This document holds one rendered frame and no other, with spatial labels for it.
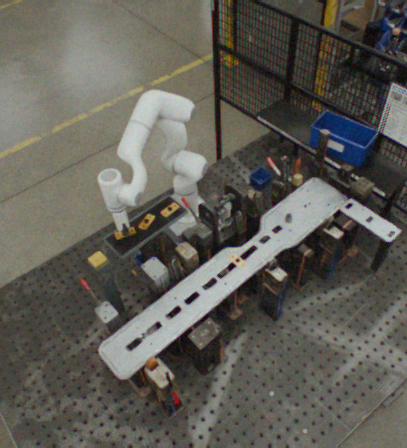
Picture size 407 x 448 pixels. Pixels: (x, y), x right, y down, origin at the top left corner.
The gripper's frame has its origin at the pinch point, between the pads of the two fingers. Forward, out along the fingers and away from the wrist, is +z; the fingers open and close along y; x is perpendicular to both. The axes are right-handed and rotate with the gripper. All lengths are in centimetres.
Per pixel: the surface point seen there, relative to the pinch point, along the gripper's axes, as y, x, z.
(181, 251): 8.9, 20.5, 16.0
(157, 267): 14.7, 7.9, 13.0
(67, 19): -456, 31, 126
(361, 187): 7, 115, 18
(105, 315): 24.9, -18.5, 18.1
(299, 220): 9, 80, 24
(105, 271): 7.1, -13.0, 13.9
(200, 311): 35.4, 18.5, 23.9
